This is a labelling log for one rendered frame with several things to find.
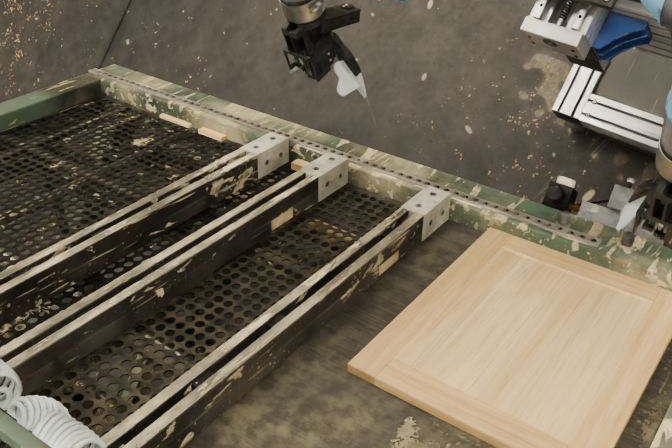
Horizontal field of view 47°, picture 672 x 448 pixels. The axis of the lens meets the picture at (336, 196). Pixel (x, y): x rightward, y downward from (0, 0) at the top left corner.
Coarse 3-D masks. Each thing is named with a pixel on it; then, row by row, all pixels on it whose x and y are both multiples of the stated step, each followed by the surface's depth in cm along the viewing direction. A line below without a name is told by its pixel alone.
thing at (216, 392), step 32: (448, 192) 177; (384, 224) 164; (416, 224) 166; (352, 256) 154; (384, 256) 158; (320, 288) 148; (352, 288) 150; (256, 320) 135; (288, 320) 136; (320, 320) 143; (224, 352) 128; (256, 352) 128; (288, 352) 137; (192, 384) 122; (224, 384) 123; (32, 416) 94; (160, 416) 118; (192, 416) 119
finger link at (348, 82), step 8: (336, 64) 140; (344, 64) 141; (336, 72) 140; (344, 72) 141; (360, 72) 142; (344, 80) 141; (352, 80) 142; (360, 80) 142; (344, 88) 141; (352, 88) 142; (360, 88) 144
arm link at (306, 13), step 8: (312, 0) 128; (320, 0) 130; (288, 8) 129; (296, 8) 128; (304, 8) 128; (312, 8) 129; (320, 8) 130; (288, 16) 131; (296, 16) 130; (304, 16) 130; (312, 16) 130
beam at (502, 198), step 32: (128, 96) 234; (192, 96) 229; (224, 128) 214; (288, 128) 211; (384, 160) 195; (384, 192) 189; (416, 192) 183; (480, 192) 182; (480, 224) 176; (512, 224) 170; (576, 224) 170; (576, 256) 164; (608, 256) 160; (640, 256) 159
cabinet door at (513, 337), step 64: (512, 256) 164; (448, 320) 145; (512, 320) 146; (576, 320) 146; (640, 320) 146; (384, 384) 130; (448, 384) 130; (512, 384) 131; (576, 384) 131; (640, 384) 131
